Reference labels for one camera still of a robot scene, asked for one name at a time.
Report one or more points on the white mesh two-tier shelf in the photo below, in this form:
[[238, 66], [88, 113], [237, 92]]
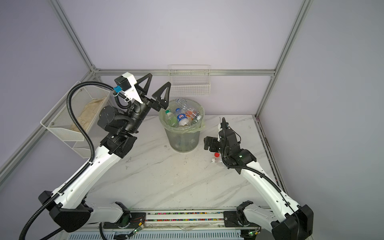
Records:
[[60, 124]]

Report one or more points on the crushed clear bottle white cap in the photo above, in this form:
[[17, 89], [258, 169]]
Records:
[[184, 105]]

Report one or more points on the small blue label bottle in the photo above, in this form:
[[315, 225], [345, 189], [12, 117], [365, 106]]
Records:
[[182, 118]]

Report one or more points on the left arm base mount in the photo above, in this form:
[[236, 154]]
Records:
[[127, 221]]

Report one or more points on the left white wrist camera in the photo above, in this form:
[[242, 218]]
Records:
[[126, 87]]

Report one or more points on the orange label bottle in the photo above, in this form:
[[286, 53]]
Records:
[[190, 115]]

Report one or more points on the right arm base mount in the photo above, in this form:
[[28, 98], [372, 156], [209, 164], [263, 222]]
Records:
[[235, 219]]

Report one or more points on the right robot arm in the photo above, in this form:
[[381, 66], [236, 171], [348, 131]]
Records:
[[246, 164]]

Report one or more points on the grey mesh waste bin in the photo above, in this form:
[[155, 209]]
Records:
[[183, 142]]

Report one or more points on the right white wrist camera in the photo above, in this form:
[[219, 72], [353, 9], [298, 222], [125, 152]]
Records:
[[222, 127]]

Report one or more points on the beige cloth in shelf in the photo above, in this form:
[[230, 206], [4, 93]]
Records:
[[89, 112]]

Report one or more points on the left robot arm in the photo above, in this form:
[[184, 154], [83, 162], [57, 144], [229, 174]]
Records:
[[67, 204]]

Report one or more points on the white wire wall basket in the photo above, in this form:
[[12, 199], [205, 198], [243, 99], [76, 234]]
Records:
[[190, 80]]

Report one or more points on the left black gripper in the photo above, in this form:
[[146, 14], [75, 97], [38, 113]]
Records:
[[156, 105]]

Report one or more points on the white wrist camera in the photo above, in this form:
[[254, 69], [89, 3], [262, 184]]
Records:
[[126, 87], [222, 127]]

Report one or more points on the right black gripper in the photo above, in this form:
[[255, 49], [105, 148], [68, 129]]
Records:
[[212, 140]]

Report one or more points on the green label clear bottle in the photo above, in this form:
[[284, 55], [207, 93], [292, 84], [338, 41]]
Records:
[[171, 119]]

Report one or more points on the aluminium front rail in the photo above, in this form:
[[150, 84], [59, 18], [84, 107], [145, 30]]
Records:
[[180, 220]]

